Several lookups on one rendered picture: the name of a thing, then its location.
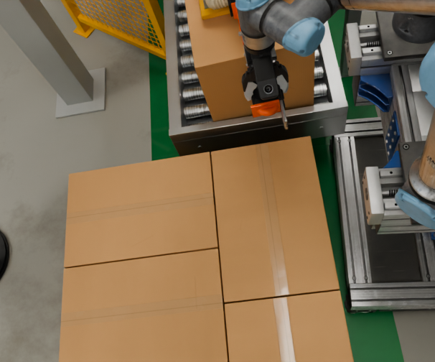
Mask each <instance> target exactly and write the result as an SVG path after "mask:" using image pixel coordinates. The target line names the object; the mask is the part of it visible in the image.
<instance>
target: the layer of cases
mask: <svg viewBox="0 0 435 362"><path fill-rule="evenodd" d="M64 267H65V268H66V269H64V274H63V288H62V314H61V328H60V353H59V362H354V360H353V356H352V349H351V345H350V338H349V333H348V329H347V323H346V319H345V311H344V307H343V303H342V296H341V292H340V286H339V281H338V277H337V270H336V266H335V259H334V255H333V251H332V244H331V240H330V236H329V229H328V225H327V218H326V214H325V209H324V203H323V199H322V191H321V187H320V183H319V176H318V172H317V166H316V162H315V157H314V150H313V146H312V139H311V137H310V136H306V137H300V138H295V139H287V140H282V141H273V142H269V143H264V144H255V145H250V146H245V147H236V148H232V149H223V150H218V151H214V152H211V154H210V153H209V152H205V153H199V154H191V155H186V156H181V157H172V158H168V159H159V160H154V161H150V162H141V163H136V164H128V165H122V166H117V167H109V168H104V169H99V170H91V171H85V172H77V173H72V174H69V182H68V196H67V221H66V235H65V261H64Z"/></svg>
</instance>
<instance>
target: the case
mask: <svg viewBox="0 0 435 362"><path fill-rule="evenodd" d="M184 1H185V6H186V12H187V21H188V26H189V31H190V40H191V46H192V54H193V60H194V65H195V70H196V73H197V77H198V79H199V82H200V85H201V87H202V91H203V93H204V96H205V100H206V102H207V105H208V108H209V110H210V114H211V116H212V119H213V122H216V121H224V120H228V119H236V118H242V117H246V116H252V115H253V114H252V110H251V106H252V105H253V103H252V100H250V101H247V99H246V98H245V95H244V91H243V85H242V76H243V74H244V73H245V72H246V71H248V66H247V67H246V64H247V62H246V58H245V56H244V53H245V52H244V49H243V41H242V38H241V36H239V35H238V33H239V32H240V27H239V23H238V19H234V17H232V16H231V15H230V14H225V15H221V16H218V17H213V18H209V19H202V17H201V12H200V3H199V0H184ZM275 51H276V56H277V60H276V61H279V64H282V65H284V66H285V67H286V69H287V72H288V75H289V88H288V90H287V93H284V103H285V109H284V110H289V109H294V108H302V107H307V106H313V105H314V61H315V51H314V52H313V53H312V54H311V55H309V56H307V57H301V56H299V55H297V54H295V53H294V52H292V51H288V50H286V49H285V48H284V47H283V46H281V45H280V44H279V43H277V42H275Z"/></svg>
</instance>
